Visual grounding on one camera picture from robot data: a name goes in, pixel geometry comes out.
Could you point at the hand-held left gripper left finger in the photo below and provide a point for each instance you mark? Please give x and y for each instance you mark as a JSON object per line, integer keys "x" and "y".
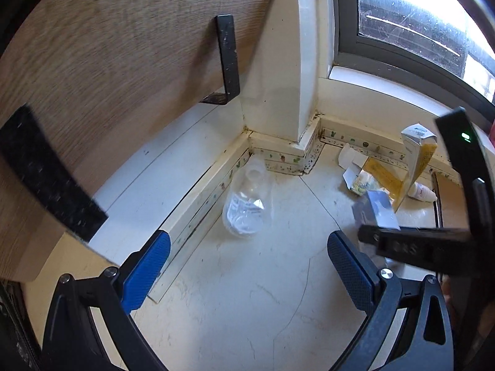
{"x": 147, "y": 270}

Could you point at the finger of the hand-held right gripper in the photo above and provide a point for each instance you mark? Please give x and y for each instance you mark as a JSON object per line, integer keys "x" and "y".
{"x": 425, "y": 253}
{"x": 406, "y": 233}

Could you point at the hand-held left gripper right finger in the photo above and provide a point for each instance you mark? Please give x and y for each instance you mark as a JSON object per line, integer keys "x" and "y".
{"x": 350, "y": 274}

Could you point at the purple and white carton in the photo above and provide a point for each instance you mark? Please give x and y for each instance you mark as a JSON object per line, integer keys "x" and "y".
{"x": 377, "y": 208}

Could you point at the clear plastic jar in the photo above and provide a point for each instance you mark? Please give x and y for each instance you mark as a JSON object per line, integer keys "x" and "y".
{"x": 243, "y": 216}

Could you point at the thin black stick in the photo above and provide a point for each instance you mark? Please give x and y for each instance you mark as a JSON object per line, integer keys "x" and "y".
{"x": 437, "y": 205}

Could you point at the small white bottle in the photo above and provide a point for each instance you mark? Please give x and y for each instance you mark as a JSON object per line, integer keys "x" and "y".
{"x": 423, "y": 192}

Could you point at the flat yellow packet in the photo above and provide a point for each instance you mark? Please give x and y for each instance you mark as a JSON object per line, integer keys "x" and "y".
{"x": 383, "y": 174}

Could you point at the small printed paper packet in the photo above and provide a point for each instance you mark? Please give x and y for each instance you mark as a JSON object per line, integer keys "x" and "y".
{"x": 361, "y": 181}

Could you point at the tall yellow carton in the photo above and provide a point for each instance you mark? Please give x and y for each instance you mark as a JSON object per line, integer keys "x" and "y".
{"x": 419, "y": 162}

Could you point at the white cardboard piece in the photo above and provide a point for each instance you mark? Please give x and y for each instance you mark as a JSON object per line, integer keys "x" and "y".
{"x": 352, "y": 156}

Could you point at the dark framed window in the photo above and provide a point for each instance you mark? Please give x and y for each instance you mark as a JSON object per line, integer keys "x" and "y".
{"x": 406, "y": 11}

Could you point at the black metal bracket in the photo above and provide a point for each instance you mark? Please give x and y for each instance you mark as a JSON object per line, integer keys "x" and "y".
{"x": 46, "y": 174}
{"x": 228, "y": 54}

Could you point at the wooden wall cabinet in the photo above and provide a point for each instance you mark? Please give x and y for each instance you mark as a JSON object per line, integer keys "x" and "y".
{"x": 116, "y": 65}

